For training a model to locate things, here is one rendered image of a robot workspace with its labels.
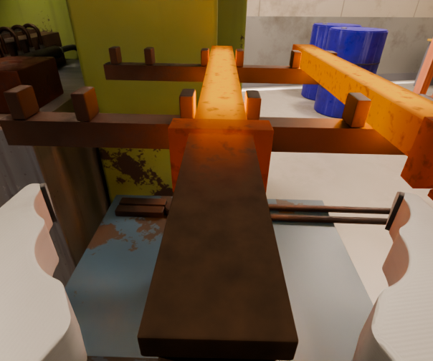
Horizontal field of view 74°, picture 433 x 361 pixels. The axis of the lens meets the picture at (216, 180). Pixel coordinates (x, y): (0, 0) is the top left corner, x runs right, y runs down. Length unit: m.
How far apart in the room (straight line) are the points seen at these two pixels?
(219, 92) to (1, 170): 0.40
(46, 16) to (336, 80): 0.86
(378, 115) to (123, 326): 0.34
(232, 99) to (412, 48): 5.61
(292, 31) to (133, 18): 4.01
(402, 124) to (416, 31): 5.54
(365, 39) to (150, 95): 2.86
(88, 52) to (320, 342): 0.58
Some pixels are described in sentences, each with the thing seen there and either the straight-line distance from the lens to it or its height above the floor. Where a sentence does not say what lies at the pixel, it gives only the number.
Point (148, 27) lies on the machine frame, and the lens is 0.59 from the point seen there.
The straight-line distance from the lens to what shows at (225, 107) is 0.17.
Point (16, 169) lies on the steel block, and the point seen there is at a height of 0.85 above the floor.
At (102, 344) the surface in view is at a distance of 0.39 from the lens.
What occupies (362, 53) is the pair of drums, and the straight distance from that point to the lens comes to 3.33.
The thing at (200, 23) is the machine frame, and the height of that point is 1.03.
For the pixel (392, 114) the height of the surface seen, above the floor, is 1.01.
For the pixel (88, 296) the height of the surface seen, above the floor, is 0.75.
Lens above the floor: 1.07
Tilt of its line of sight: 32 degrees down
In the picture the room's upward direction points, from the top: 1 degrees clockwise
